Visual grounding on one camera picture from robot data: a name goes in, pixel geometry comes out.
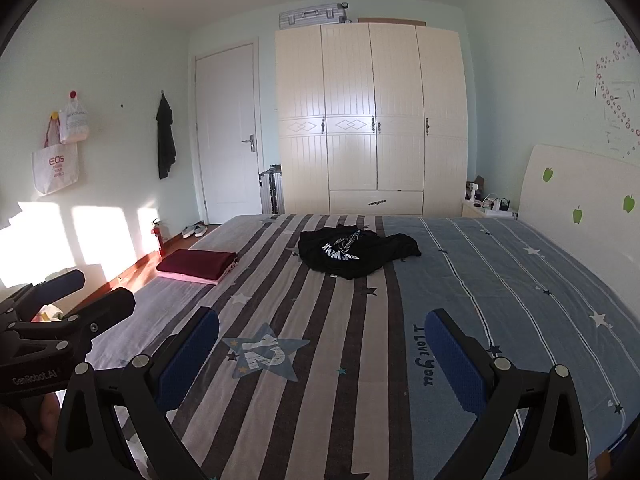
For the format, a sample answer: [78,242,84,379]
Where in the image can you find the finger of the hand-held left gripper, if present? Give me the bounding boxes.
[0,269,87,322]
[7,287,137,357]

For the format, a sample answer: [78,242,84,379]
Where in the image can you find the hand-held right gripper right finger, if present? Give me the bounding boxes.
[424,308,591,480]

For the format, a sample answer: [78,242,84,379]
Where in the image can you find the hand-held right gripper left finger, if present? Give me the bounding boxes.
[52,306,221,480]

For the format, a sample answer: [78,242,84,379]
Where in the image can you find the black printed t-shirt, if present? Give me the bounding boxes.
[298,226,422,281]

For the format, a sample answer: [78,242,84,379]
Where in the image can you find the person's left hand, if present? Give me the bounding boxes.
[0,392,62,457]

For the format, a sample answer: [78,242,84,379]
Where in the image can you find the pink folded garment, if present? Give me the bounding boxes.
[156,260,238,286]

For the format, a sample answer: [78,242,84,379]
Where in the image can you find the maroon folded garment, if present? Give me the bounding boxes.
[156,249,238,280]

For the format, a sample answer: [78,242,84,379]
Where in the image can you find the white tote bag red print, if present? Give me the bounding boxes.
[31,115,81,197]

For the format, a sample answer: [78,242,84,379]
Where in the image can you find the striped star bedsheet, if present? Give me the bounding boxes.
[85,212,640,480]

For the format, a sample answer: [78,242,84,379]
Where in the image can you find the cream nightstand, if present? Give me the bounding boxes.
[461,199,518,221]

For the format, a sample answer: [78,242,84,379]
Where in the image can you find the white plastic bag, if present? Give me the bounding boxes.
[58,95,91,145]

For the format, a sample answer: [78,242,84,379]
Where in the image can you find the black hanging garment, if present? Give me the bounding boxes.
[155,94,177,181]

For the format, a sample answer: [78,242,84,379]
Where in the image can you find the folded metal rack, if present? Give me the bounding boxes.
[258,164,285,216]

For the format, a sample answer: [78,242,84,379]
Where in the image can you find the white room door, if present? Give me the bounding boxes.
[194,42,261,226]

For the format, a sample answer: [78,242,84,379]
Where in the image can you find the white headboard apple stickers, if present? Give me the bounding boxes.
[517,144,640,281]

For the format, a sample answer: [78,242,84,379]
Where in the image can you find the cream four-door wardrobe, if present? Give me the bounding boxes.
[274,22,469,218]

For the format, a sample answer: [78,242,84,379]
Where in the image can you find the flat brown cardboard box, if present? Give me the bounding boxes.
[357,17,427,27]

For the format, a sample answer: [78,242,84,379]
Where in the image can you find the grey hard suitcase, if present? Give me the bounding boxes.
[278,2,353,30]

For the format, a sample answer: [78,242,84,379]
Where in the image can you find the red dotted wall decal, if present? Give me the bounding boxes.
[575,20,640,161]

